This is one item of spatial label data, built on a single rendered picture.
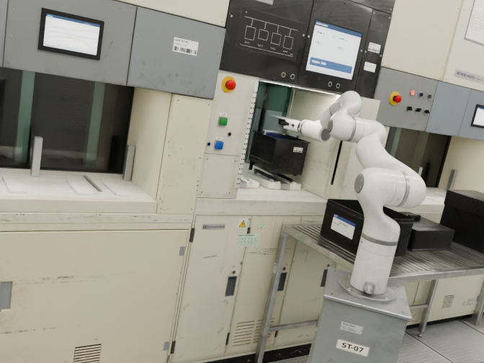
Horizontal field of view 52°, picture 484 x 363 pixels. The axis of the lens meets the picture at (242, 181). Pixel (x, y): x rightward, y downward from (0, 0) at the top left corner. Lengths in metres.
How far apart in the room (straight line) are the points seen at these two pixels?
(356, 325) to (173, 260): 0.82
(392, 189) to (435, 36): 1.37
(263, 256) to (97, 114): 1.00
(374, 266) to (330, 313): 0.21
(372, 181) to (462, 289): 2.21
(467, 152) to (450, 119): 0.78
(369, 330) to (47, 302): 1.16
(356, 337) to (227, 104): 1.02
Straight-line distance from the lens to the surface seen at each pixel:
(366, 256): 1.70
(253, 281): 2.40
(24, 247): 1.92
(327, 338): 1.73
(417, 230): 2.40
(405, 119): 2.75
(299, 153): 2.58
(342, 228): 2.18
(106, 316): 2.13
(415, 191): 1.68
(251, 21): 2.07
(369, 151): 1.80
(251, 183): 2.43
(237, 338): 2.51
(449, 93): 2.99
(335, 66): 2.35
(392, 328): 1.71
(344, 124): 1.94
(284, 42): 2.17
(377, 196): 1.62
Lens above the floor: 1.38
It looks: 12 degrees down
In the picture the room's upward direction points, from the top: 11 degrees clockwise
